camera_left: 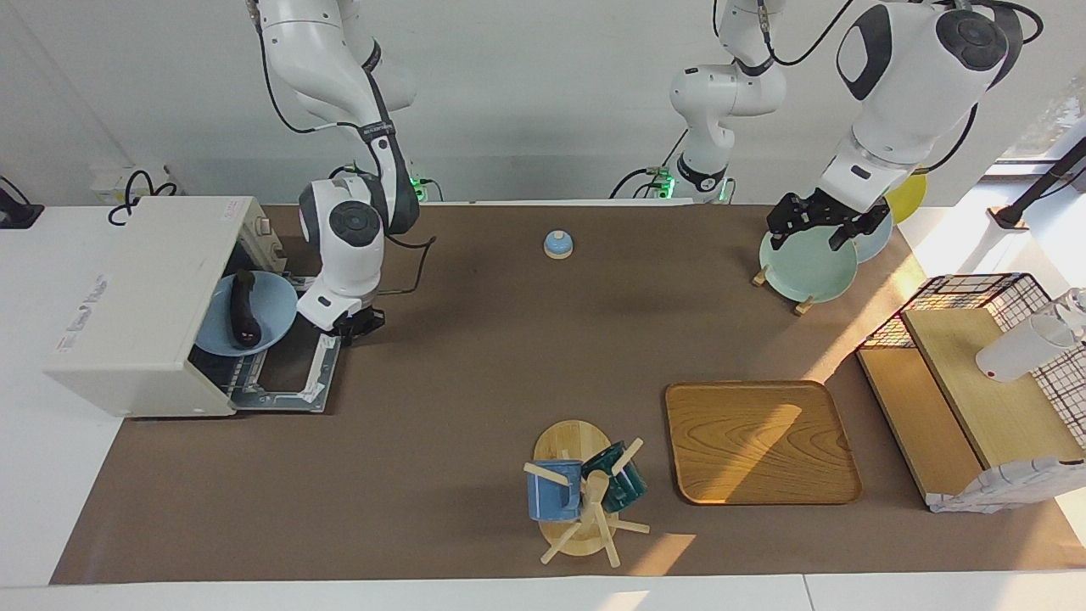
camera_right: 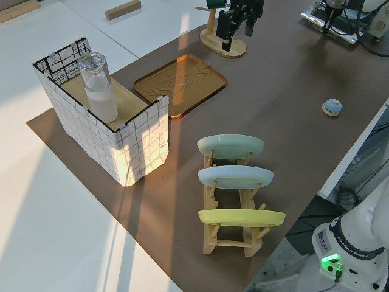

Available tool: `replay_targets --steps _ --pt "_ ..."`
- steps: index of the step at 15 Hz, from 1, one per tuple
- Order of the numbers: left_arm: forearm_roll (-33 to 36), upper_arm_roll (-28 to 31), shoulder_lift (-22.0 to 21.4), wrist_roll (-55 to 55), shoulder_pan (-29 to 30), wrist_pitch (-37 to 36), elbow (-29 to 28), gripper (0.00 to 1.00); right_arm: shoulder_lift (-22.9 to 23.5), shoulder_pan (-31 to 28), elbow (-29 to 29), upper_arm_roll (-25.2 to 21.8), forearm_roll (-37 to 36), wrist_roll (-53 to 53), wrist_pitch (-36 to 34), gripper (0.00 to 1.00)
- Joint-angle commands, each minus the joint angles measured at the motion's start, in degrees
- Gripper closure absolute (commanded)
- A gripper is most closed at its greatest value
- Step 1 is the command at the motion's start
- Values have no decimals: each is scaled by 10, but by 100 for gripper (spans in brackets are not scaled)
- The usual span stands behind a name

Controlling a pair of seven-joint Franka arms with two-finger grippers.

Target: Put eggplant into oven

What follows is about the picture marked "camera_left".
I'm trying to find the glass oven door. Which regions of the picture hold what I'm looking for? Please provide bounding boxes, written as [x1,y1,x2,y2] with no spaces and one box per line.
[229,273,344,414]

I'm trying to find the wooden plate rack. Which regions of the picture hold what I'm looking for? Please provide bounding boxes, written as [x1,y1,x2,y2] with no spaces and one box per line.
[752,265,815,317]

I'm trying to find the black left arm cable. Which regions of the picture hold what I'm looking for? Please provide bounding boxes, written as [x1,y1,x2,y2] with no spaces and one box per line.
[759,0,1044,175]

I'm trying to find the small light blue plate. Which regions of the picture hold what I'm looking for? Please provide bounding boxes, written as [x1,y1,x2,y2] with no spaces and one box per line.
[194,270,299,357]

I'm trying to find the brown table mat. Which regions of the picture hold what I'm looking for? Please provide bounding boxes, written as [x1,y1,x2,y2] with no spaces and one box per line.
[49,204,1086,585]

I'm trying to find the black left base cable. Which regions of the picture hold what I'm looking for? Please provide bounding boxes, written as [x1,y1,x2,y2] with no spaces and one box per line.
[609,127,690,200]

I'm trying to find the dark green mug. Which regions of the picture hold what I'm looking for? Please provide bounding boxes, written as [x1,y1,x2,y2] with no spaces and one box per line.
[582,440,649,513]

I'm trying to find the wooden serving tray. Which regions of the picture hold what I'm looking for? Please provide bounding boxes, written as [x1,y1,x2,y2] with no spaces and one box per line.
[664,380,864,506]

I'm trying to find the white patterned cloth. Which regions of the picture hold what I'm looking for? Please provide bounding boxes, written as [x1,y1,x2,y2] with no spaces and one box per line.
[927,457,1086,514]

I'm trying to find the white cup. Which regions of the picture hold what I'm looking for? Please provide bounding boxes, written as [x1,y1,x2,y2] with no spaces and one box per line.
[975,287,1086,383]

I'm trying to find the metal oven wire rack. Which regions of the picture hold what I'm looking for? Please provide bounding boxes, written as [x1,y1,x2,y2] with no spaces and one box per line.
[191,339,281,395]

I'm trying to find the cream toaster oven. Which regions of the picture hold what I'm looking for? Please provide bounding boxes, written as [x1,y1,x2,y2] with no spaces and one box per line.
[44,197,289,418]

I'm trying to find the large pale blue plate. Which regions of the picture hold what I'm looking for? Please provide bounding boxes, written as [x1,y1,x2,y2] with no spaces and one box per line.
[851,212,894,264]

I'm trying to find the white socket box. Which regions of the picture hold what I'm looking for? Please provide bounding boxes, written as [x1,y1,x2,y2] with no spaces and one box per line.
[92,164,175,205]

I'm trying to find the mint green plate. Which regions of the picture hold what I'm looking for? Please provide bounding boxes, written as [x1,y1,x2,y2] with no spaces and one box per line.
[759,222,859,304]

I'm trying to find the wooden shelf unit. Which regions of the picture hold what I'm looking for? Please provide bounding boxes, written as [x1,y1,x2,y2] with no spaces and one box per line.
[857,307,1086,508]

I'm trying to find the black clamp device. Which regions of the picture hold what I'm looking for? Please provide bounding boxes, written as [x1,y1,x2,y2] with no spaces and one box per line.
[0,176,45,230]

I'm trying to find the yellow plate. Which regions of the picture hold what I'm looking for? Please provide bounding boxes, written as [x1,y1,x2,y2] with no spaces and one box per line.
[884,170,928,225]

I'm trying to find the black coiled cable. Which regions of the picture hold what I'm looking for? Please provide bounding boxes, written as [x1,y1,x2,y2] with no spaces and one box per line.
[108,170,181,226]

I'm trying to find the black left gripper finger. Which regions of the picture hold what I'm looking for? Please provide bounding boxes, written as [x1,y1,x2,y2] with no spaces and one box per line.
[766,193,805,251]
[830,212,892,251]

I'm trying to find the black wire basket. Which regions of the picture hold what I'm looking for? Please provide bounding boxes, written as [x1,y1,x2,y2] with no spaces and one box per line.
[855,272,1086,449]

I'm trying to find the blue mug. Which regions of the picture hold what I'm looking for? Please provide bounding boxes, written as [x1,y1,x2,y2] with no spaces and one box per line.
[527,459,585,522]

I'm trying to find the black stand pole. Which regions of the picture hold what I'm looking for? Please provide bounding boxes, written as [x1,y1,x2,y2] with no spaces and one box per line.
[988,136,1086,232]

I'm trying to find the dark purple eggplant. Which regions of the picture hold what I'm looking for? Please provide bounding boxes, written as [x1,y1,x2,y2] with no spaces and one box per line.
[231,270,263,350]

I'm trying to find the wooden mug tree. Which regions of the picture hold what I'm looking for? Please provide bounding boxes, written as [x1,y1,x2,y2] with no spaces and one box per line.
[523,419,651,568]

